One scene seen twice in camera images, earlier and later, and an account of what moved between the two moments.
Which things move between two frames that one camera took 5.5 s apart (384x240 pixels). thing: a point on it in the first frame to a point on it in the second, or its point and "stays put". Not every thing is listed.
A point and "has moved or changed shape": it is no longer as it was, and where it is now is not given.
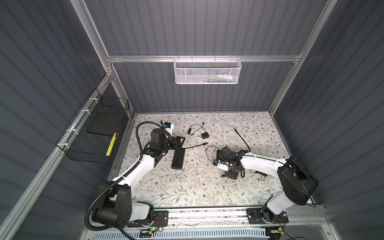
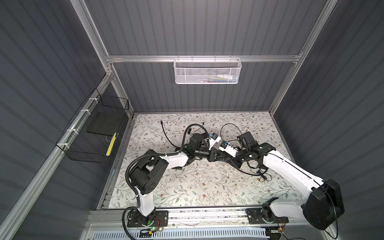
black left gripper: [176, 143] to [212, 155]
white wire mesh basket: [207, 71] stays put
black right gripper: [231, 175] to [234, 162]
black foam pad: [105, 123] stays put
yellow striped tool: [111, 145] stays put
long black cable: [237, 133] has moved or changed shape
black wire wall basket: [89, 136] stays put
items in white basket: [225, 78] stays put
